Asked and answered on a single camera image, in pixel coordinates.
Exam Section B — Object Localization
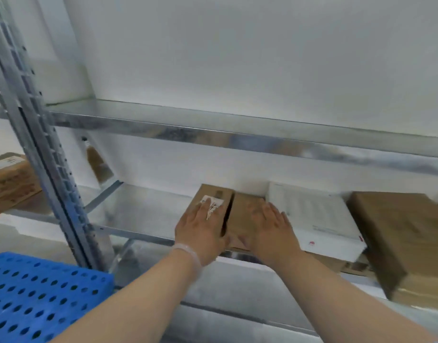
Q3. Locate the person's left hand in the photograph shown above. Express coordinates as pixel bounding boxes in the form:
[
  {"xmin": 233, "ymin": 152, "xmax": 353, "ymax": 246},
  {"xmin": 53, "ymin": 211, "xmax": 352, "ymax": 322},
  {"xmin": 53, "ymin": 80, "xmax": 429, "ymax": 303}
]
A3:
[{"xmin": 174, "ymin": 199, "xmax": 231, "ymax": 267}]

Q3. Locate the person's right hand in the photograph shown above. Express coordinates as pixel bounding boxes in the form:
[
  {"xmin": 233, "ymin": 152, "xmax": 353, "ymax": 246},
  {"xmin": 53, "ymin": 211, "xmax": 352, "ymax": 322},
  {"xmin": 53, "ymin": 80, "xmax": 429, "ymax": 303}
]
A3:
[{"xmin": 238, "ymin": 202, "xmax": 304, "ymax": 271}]

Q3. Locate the white box with red logo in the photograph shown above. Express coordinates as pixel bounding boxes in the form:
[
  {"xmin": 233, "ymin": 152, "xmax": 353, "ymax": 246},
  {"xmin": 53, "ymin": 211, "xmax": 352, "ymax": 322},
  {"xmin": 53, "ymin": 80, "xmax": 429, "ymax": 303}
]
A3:
[{"xmin": 267, "ymin": 182, "xmax": 368, "ymax": 263}]

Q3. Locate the brown box printed square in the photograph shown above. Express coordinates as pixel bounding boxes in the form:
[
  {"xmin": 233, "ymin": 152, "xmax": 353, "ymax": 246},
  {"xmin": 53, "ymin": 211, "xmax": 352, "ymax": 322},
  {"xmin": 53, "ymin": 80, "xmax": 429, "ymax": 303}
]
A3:
[{"xmin": 347, "ymin": 191, "xmax": 438, "ymax": 312}]

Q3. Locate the blue tray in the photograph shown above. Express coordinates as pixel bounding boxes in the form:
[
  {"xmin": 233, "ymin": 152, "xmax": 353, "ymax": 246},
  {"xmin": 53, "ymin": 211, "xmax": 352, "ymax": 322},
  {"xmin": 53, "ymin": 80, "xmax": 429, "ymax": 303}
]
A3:
[{"xmin": 0, "ymin": 252, "xmax": 115, "ymax": 343}]

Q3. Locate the printed cardboard box with label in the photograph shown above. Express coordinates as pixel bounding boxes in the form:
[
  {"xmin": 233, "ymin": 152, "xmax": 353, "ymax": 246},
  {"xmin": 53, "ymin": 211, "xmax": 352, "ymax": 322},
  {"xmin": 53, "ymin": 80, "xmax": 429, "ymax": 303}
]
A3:
[{"xmin": 0, "ymin": 152, "xmax": 43, "ymax": 219}]

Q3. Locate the person's right forearm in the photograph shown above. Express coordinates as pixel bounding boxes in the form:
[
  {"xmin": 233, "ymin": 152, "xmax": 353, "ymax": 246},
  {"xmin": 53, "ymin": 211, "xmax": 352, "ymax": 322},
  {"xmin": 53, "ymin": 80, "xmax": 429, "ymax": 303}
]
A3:
[{"xmin": 267, "ymin": 250, "xmax": 438, "ymax": 343}]

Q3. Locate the person's left forearm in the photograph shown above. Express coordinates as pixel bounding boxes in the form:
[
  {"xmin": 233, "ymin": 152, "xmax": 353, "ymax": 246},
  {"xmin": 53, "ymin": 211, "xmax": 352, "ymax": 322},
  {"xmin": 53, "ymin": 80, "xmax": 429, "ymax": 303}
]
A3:
[{"xmin": 51, "ymin": 252, "xmax": 202, "ymax": 343}]

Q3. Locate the translucent white bangle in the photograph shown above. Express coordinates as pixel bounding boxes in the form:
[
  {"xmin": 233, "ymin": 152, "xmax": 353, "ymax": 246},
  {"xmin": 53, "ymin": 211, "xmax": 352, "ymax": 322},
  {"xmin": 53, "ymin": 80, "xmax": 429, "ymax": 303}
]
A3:
[{"xmin": 170, "ymin": 242, "xmax": 202, "ymax": 282}]

